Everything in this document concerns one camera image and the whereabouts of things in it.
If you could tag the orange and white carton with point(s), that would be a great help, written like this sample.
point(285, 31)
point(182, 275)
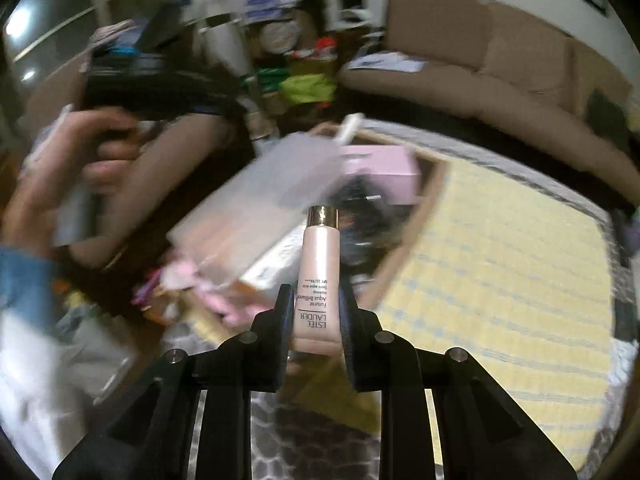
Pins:
point(270, 270)

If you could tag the pink tissue box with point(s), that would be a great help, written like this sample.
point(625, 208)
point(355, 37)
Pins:
point(385, 165)

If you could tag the clear plastic sheet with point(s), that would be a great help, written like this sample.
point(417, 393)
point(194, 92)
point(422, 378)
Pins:
point(260, 195)

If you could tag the pink cosmetic tube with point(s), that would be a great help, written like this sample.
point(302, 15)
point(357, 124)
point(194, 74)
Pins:
point(317, 270)

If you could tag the yellow plaid cloth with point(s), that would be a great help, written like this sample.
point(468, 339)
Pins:
point(500, 285)

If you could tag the clear jar with black contents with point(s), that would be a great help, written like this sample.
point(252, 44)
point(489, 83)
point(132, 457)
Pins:
point(370, 220)

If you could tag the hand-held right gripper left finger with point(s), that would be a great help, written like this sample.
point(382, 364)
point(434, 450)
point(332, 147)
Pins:
point(282, 320)

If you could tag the brown cardboard box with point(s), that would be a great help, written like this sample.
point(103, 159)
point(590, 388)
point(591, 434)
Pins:
point(415, 220)

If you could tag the stack of purple packets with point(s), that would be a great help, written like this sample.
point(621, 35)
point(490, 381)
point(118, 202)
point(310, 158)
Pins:
point(272, 2)

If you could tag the paper sheet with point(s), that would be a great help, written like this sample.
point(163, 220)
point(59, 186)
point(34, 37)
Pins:
point(385, 61)

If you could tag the green bag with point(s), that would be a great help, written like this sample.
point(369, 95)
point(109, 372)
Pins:
point(310, 89)

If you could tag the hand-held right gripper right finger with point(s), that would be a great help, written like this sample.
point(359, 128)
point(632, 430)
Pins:
point(352, 325)

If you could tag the brown sofa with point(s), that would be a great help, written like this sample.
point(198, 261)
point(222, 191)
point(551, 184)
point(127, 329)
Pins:
point(500, 85)

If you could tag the person's left hand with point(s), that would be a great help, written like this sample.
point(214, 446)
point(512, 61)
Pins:
point(50, 185)

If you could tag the round tin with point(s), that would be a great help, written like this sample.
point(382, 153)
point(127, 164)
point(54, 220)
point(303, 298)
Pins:
point(280, 36)

